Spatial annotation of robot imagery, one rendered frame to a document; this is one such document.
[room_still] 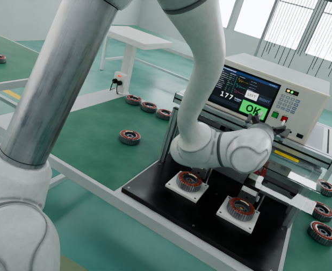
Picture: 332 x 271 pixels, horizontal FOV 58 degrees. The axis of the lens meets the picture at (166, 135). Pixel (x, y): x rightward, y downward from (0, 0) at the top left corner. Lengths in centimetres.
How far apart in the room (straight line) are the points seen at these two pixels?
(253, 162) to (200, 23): 39
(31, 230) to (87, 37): 36
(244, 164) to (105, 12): 48
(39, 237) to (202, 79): 42
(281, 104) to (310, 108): 11
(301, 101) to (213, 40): 72
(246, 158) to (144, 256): 139
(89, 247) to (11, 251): 148
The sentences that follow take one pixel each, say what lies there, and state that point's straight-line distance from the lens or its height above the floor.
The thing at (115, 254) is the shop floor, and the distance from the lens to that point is 201.
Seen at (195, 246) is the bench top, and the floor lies 74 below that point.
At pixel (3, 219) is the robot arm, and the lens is 59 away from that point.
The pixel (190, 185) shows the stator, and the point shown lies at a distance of 127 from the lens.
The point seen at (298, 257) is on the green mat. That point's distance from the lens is 132.
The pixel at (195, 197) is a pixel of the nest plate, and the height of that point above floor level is 78.
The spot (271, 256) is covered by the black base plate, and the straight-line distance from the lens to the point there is 121.
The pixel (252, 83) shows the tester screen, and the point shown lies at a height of 127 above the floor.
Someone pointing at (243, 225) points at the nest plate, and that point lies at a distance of 125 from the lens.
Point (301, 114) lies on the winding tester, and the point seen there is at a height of 122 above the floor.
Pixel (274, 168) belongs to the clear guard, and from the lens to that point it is 109.
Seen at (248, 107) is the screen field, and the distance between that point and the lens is 127.
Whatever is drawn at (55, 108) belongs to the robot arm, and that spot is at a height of 125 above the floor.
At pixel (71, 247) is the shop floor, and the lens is 201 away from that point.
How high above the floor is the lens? 152
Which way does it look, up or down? 26 degrees down
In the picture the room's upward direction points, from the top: 16 degrees clockwise
